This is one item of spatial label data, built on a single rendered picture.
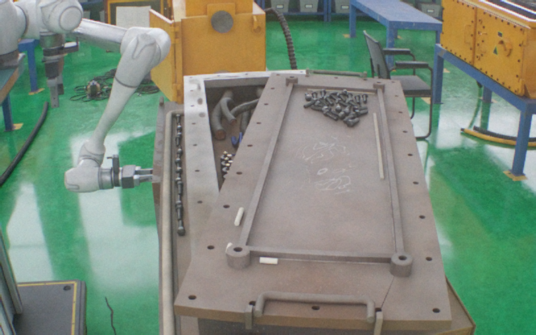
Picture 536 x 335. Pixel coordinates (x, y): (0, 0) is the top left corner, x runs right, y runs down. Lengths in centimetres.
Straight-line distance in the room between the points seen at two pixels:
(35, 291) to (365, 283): 208
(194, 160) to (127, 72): 67
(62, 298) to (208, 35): 204
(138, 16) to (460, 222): 330
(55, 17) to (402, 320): 120
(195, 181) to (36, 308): 154
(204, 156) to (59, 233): 251
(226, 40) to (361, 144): 251
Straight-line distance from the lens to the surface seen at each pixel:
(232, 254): 102
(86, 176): 231
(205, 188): 133
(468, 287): 337
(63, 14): 163
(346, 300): 94
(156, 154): 181
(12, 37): 226
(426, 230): 116
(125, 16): 542
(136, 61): 203
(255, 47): 396
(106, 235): 379
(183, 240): 136
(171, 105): 219
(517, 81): 465
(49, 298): 277
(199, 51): 393
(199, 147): 154
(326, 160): 141
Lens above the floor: 196
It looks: 26 degrees down
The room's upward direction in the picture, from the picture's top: straight up
